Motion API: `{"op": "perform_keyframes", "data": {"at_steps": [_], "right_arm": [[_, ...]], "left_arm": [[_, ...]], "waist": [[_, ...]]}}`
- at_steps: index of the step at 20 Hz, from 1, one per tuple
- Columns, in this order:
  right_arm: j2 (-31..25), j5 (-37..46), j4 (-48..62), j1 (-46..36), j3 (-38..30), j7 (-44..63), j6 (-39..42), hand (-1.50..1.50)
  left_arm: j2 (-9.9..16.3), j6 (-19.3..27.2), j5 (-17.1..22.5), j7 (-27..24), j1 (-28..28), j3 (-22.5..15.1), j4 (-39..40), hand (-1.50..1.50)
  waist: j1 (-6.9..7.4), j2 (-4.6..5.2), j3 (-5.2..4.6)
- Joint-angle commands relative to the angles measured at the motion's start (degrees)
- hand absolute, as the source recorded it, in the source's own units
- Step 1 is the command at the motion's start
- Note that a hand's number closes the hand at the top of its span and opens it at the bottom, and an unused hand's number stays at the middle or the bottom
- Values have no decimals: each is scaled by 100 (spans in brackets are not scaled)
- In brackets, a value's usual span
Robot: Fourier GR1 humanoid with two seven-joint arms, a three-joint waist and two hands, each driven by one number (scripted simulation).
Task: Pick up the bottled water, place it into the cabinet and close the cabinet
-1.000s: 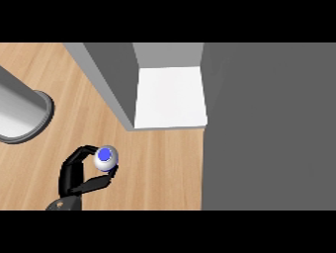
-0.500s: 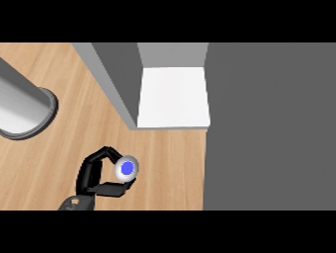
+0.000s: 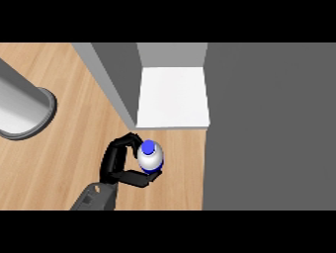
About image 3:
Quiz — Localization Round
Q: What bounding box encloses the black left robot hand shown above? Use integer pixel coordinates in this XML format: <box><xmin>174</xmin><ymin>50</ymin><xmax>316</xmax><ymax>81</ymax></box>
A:
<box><xmin>99</xmin><ymin>131</ymin><xmax>164</xmax><ymax>189</ymax></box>

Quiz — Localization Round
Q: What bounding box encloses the blue-capped water bottle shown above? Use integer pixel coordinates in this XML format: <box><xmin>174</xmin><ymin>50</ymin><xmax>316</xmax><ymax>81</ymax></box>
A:
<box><xmin>136</xmin><ymin>139</ymin><xmax>165</xmax><ymax>175</ymax></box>

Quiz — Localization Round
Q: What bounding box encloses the dark grey cabinet door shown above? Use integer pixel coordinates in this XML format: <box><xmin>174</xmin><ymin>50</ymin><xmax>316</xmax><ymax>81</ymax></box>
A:
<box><xmin>201</xmin><ymin>42</ymin><xmax>336</xmax><ymax>211</ymax></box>

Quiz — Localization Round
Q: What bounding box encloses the pale grey cylinder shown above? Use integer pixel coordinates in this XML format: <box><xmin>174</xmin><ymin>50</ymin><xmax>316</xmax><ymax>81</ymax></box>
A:
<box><xmin>0</xmin><ymin>42</ymin><xmax>57</xmax><ymax>141</ymax></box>

